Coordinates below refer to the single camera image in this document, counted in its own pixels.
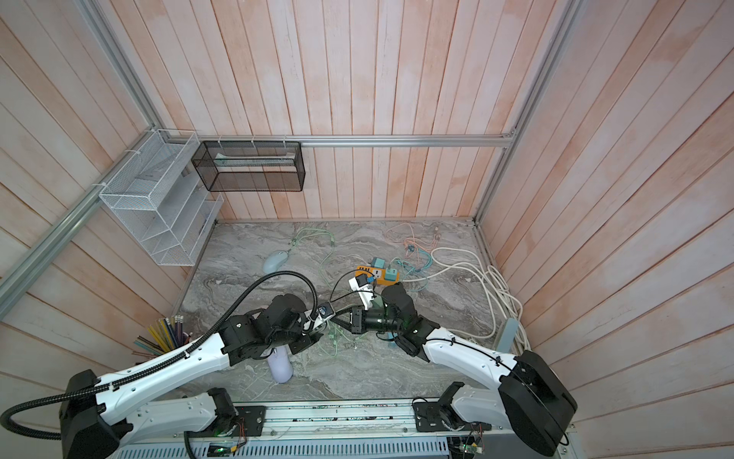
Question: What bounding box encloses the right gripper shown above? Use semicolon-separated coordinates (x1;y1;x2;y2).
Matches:
333;305;406;338

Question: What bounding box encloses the lavender wireless mouse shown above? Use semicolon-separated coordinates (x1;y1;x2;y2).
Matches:
267;345;294;384

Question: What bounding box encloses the light blue mouse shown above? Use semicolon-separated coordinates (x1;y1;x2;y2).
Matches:
263;251;290;275

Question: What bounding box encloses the teal charging cable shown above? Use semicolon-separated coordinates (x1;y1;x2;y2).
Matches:
392;243;435;277

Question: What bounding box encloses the pink charging cable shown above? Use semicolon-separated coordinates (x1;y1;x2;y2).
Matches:
385;222;443;254

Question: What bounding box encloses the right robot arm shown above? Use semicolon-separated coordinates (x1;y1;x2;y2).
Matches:
314;283;577;457

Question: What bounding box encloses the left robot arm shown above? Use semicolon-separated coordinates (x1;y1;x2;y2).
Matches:
1;272;319;458

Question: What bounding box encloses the orange power strip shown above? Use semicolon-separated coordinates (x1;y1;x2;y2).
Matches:
357;266;401;286

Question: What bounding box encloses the pink pencil cup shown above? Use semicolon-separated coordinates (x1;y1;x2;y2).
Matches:
133;315;192;359

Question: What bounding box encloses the blue stapler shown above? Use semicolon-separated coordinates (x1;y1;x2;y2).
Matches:
493;317;520;354

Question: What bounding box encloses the black mesh basket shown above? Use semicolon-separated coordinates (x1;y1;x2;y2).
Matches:
192;140;306;192

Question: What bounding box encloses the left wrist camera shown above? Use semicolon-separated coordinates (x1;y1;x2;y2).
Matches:
309;301;335;332

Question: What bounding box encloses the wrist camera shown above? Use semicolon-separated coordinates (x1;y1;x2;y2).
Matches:
309;301;335;332
349;272;377;311

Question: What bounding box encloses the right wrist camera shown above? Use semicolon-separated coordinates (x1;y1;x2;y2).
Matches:
349;272;377;311

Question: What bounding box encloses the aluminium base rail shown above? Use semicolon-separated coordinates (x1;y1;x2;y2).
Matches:
108;395;575;446

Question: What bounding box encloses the white power cord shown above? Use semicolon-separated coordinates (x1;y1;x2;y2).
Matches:
399;246;534;354

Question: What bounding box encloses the white wire mesh shelf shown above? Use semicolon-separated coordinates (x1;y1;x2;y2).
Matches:
99;129;224;267

